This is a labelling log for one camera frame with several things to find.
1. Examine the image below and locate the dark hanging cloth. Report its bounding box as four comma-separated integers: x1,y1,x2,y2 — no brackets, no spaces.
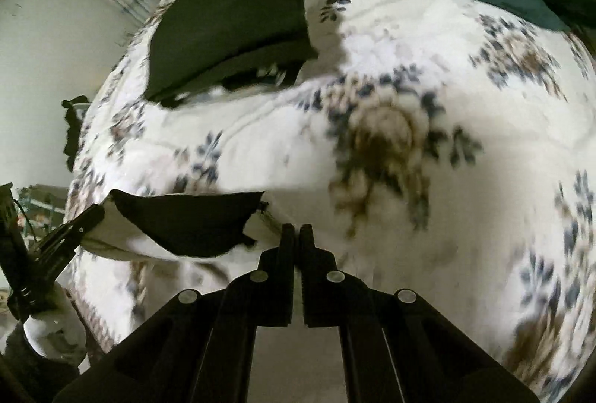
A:
62,94,93,173

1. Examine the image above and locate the black and white small garment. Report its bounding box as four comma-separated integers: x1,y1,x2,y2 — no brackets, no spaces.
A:
81,189,268,266

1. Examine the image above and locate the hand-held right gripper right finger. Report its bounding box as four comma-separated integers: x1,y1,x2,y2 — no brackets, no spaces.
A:
300,223,541,403

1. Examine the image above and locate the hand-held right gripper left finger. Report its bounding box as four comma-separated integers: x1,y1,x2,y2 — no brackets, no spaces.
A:
51,223,295,403

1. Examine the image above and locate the folded black garment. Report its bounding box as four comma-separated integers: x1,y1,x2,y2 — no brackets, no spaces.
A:
143,0,320,108

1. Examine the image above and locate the floral fleece blanket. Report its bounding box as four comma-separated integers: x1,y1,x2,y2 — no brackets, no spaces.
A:
63,0,596,403

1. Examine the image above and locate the green metal shelf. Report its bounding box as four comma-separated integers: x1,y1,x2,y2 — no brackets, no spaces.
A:
13,184,70,245

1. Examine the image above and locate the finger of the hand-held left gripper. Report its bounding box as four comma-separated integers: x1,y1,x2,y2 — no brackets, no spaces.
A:
28,204,106,292

